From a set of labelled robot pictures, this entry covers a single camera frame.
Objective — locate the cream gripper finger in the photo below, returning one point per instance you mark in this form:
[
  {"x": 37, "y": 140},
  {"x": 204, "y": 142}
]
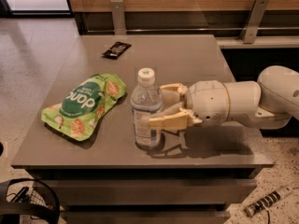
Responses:
[
  {"x": 175, "y": 117},
  {"x": 173, "y": 93}
]

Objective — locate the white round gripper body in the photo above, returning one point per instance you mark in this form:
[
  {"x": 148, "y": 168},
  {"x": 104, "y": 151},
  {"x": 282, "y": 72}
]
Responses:
[{"x": 206, "y": 103}]

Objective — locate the clear blue-label plastic bottle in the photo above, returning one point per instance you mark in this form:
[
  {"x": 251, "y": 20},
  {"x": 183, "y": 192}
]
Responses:
[{"x": 146, "y": 99}]

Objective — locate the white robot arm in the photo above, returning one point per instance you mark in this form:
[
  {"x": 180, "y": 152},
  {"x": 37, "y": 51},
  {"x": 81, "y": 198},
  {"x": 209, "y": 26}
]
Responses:
[{"x": 266, "y": 103}]

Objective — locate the black rxbar chocolate wrapper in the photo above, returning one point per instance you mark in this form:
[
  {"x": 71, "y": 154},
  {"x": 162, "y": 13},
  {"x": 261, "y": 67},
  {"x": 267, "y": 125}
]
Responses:
[{"x": 116, "y": 50}]

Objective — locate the grey table drawer cabinet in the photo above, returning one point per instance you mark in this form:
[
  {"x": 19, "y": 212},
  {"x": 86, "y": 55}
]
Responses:
[{"x": 191, "y": 178}]

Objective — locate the green snack chip bag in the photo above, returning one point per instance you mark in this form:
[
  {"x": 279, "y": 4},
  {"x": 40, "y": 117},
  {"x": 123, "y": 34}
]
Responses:
[{"x": 80, "y": 111}]

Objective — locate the white power strip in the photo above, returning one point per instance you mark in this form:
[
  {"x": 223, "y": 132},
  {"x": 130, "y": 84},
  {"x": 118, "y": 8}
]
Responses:
[{"x": 268, "y": 200}]

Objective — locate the right metal rail bracket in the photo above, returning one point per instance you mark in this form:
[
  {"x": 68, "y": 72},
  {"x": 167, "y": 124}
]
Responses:
[{"x": 249, "y": 32}]

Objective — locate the metal rail bracket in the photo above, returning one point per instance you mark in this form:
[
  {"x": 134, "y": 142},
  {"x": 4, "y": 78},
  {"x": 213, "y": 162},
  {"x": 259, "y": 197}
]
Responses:
[
  {"x": 118, "y": 17},
  {"x": 249, "y": 32}
]

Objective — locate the horizontal metal rail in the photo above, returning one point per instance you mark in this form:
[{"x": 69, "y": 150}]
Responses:
[{"x": 262, "y": 31}]

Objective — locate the left metal rail bracket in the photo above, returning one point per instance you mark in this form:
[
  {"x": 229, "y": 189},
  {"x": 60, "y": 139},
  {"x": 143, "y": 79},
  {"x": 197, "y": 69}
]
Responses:
[{"x": 118, "y": 17}]

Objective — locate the black wire basket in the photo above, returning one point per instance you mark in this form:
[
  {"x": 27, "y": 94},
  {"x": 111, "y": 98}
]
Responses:
[{"x": 28, "y": 197}]

